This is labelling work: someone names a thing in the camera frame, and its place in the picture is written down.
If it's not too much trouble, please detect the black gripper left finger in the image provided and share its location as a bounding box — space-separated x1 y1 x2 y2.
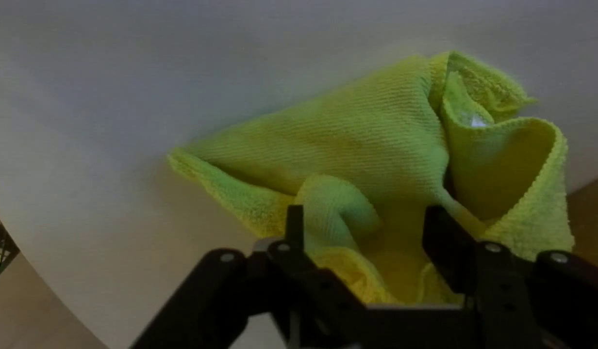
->
131 203 362 349

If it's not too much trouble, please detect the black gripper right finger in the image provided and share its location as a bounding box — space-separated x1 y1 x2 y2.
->
421 203 598 349

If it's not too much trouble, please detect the yellow microfibre cloth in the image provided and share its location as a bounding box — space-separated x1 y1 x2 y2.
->
166 48 576 306

